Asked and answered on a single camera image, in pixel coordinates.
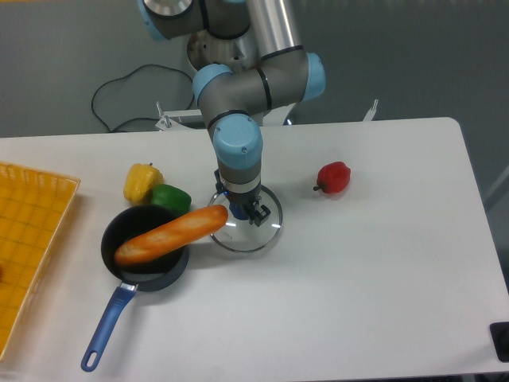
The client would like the black object at table corner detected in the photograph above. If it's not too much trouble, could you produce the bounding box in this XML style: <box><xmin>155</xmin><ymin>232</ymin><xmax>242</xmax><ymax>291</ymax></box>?
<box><xmin>489</xmin><ymin>322</ymin><xmax>509</xmax><ymax>363</ymax></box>

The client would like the toy baguette bread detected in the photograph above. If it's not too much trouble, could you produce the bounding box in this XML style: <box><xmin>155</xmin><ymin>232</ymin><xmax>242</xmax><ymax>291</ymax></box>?
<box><xmin>114</xmin><ymin>205</ymin><xmax>228</xmax><ymax>267</ymax></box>

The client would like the red toy bell pepper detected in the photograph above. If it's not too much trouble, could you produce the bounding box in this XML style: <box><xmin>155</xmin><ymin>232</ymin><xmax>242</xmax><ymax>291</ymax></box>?
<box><xmin>313</xmin><ymin>162</ymin><xmax>351</xmax><ymax>194</ymax></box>

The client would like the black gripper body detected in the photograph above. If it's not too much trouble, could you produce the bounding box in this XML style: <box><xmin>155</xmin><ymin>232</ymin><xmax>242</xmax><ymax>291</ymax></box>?
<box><xmin>214</xmin><ymin>170</ymin><xmax>262</xmax><ymax>205</ymax></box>

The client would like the glass pot lid blue knob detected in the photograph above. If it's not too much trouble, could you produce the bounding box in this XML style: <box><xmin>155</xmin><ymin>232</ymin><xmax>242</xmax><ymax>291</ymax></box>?
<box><xmin>208</xmin><ymin>185</ymin><xmax>283</xmax><ymax>253</ymax></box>

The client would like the green toy bell pepper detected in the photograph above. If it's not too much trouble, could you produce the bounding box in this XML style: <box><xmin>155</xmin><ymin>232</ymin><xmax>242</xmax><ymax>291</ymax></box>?
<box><xmin>151</xmin><ymin>184</ymin><xmax>192</xmax><ymax>216</ymax></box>

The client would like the yellow woven basket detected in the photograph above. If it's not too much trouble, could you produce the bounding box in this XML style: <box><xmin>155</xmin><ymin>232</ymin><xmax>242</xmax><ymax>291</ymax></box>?
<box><xmin>1</xmin><ymin>162</ymin><xmax>80</xmax><ymax>358</ymax></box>

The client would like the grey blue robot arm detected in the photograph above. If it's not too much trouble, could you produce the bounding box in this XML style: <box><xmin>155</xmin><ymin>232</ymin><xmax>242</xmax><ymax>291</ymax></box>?
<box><xmin>138</xmin><ymin>1</ymin><xmax>326</xmax><ymax>226</ymax></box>

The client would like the black saucepan blue handle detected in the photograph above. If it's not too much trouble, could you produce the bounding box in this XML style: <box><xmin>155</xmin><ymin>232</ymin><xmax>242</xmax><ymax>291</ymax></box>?
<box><xmin>81</xmin><ymin>205</ymin><xmax>189</xmax><ymax>372</ymax></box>

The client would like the black cable on floor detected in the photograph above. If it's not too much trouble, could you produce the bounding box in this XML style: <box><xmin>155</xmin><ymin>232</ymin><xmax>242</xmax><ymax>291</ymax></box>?
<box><xmin>91</xmin><ymin>63</ymin><xmax>196</xmax><ymax>133</ymax></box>

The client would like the yellow toy bell pepper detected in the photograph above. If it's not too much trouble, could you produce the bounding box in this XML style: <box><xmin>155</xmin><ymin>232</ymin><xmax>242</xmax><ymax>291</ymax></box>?
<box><xmin>123</xmin><ymin>163</ymin><xmax>164</xmax><ymax>205</ymax></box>

